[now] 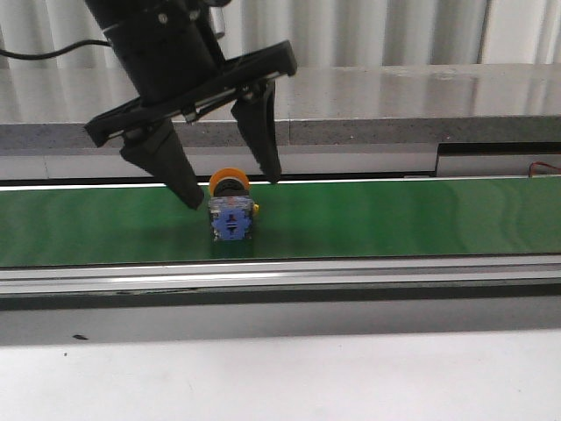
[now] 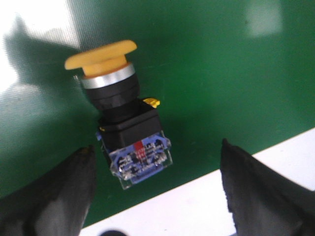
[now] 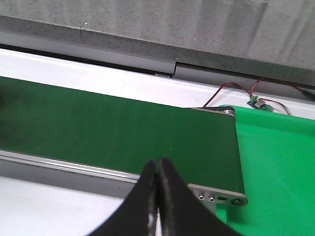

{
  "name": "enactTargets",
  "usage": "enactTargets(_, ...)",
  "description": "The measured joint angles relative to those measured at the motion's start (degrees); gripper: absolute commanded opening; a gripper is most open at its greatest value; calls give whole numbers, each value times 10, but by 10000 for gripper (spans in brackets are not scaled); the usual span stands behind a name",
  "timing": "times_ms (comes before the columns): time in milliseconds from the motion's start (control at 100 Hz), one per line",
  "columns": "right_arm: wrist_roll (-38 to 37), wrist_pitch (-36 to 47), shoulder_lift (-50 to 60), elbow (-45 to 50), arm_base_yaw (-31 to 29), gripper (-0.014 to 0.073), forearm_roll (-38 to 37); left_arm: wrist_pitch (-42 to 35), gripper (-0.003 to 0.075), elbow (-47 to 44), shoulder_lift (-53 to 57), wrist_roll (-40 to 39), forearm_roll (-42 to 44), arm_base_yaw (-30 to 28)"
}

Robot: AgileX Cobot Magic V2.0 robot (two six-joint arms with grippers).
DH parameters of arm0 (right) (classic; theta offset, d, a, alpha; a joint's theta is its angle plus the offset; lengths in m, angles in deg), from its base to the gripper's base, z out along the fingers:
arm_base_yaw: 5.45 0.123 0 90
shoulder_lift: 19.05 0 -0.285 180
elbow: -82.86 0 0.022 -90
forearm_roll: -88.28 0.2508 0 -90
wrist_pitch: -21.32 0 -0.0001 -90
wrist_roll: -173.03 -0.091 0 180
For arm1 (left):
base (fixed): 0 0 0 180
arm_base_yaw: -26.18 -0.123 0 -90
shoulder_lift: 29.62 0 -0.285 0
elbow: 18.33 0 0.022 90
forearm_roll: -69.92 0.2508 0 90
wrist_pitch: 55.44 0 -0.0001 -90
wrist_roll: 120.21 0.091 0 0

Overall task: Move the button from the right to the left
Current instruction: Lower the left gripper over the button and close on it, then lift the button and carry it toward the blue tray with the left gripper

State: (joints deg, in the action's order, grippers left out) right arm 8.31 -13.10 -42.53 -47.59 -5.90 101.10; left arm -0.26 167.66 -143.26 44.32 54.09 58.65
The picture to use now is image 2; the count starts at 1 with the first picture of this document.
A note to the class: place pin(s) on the green conveyor belt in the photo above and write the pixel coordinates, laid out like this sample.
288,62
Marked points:
243,70

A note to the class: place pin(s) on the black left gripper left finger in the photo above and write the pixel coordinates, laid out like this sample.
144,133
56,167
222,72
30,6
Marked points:
55,204

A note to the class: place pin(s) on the yellow mushroom push button switch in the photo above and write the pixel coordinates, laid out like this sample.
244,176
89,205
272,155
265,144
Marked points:
131,135

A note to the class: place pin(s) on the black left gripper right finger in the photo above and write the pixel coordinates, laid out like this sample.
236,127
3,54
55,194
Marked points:
263,202

